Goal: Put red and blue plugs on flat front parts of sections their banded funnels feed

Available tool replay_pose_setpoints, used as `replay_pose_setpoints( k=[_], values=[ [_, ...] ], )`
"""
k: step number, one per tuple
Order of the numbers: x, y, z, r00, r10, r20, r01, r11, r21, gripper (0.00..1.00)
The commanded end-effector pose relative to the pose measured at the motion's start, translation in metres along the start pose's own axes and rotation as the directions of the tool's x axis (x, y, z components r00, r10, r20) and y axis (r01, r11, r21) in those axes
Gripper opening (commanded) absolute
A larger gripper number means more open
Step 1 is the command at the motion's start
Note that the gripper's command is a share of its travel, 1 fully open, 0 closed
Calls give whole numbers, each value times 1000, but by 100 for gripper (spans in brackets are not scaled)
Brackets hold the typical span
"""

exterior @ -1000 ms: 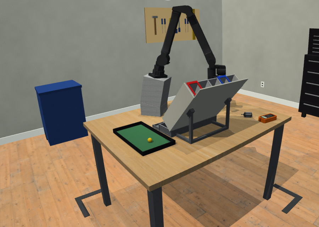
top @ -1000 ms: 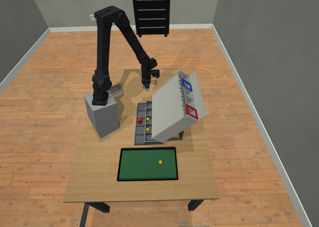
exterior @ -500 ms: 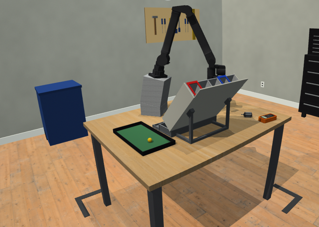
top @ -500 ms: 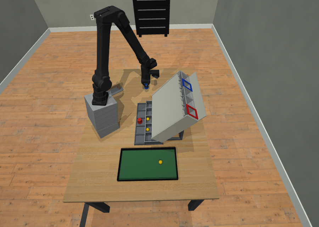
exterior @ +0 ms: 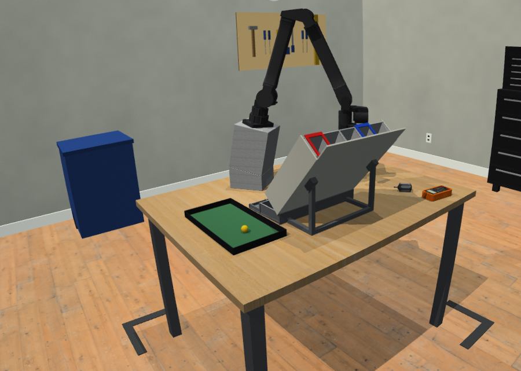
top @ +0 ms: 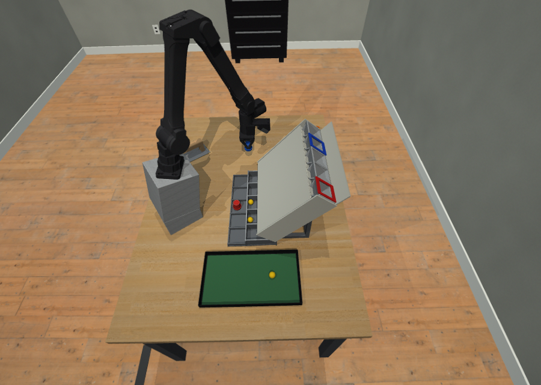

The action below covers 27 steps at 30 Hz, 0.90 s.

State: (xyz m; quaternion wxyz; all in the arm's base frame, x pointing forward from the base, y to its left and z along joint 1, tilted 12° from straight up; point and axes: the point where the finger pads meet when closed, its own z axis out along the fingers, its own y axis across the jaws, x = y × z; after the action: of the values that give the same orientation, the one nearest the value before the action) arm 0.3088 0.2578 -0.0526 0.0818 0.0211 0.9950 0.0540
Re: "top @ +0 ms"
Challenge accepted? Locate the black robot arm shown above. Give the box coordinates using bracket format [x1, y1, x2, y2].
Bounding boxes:
[156, 10, 271, 180]

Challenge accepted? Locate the green tray with black rim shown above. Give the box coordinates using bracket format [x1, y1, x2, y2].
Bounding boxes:
[198, 249, 302, 308]

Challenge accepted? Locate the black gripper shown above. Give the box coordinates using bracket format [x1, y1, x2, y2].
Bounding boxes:
[239, 123, 255, 149]

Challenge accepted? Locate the red square band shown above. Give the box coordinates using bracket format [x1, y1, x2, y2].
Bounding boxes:
[316, 176, 336, 202]

